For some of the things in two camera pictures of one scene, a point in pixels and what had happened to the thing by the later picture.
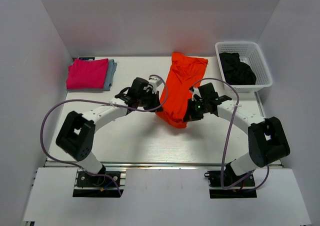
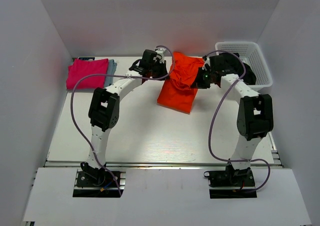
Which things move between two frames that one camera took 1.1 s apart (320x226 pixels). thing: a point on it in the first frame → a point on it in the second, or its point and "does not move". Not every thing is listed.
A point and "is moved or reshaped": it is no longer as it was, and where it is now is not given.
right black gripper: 191,115 → 198,83
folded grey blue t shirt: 112,68 does not move
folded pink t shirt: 87,74 does not move
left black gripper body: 143,99 → 158,69
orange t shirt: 186,73 is moved or reshaped
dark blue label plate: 86,58 does not move
